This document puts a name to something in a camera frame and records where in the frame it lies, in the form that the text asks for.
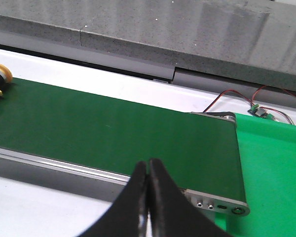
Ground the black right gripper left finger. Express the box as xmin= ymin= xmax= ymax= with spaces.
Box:
xmin=80 ymin=161 xmax=148 ymax=237

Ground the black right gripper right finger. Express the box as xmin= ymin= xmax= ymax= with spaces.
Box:
xmin=147 ymin=158 xmax=230 ymax=237

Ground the green conveyor belt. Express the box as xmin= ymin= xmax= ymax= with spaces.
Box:
xmin=0 ymin=79 xmax=246 ymax=202

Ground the bright green plastic tray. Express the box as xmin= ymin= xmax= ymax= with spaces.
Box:
xmin=215 ymin=114 xmax=296 ymax=237

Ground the small green circuit board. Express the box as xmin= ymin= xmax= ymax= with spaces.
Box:
xmin=248 ymin=104 xmax=275 ymax=120

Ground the grey stone counter ledge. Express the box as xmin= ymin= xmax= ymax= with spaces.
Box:
xmin=0 ymin=0 xmax=296 ymax=91

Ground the black wire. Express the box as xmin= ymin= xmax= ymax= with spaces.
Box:
xmin=202 ymin=95 xmax=222 ymax=114

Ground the red wire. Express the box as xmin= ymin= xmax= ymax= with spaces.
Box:
xmin=218 ymin=85 xmax=296 ymax=107

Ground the silver conveyor frame rail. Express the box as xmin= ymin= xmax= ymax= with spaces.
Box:
xmin=0 ymin=112 xmax=250 ymax=216

